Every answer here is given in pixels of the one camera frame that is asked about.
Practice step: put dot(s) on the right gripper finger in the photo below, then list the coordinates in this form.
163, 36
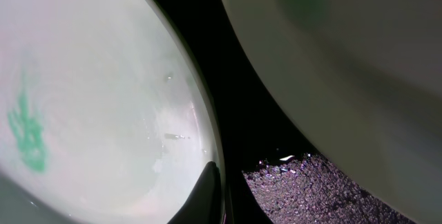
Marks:
204, 204

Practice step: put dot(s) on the mint plate front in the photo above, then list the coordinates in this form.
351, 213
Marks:
104, 117

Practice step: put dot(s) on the mint plate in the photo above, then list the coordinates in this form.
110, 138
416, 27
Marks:
104, 117
361, 79

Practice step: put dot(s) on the round black tray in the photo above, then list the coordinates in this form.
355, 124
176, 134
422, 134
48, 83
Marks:
274, 174

